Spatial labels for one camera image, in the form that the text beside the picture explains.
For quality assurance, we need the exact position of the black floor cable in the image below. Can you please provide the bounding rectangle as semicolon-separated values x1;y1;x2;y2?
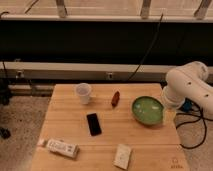
175;101;213;150

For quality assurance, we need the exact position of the blue object behind arm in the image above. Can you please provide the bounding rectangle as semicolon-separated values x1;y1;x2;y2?
180;99;192;112

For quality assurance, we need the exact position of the black smartphone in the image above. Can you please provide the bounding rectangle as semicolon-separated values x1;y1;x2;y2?
87;113;102;136

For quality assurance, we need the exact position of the green bowl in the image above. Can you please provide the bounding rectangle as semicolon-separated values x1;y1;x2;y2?
131;96;164;126

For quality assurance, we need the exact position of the white plastic cup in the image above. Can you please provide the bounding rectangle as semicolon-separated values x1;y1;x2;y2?
75;83;92;105

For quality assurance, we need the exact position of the black object on floor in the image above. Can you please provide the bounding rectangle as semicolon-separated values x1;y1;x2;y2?
0;127;11;139

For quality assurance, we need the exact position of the white toothpaste box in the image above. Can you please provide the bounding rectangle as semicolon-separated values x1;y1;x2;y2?
37;139;79;159

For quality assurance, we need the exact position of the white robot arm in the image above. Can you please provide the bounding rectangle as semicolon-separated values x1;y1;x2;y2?
161;61;213;114

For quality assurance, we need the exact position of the black hanging cable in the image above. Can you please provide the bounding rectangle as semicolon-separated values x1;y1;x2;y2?
125;13;165;82

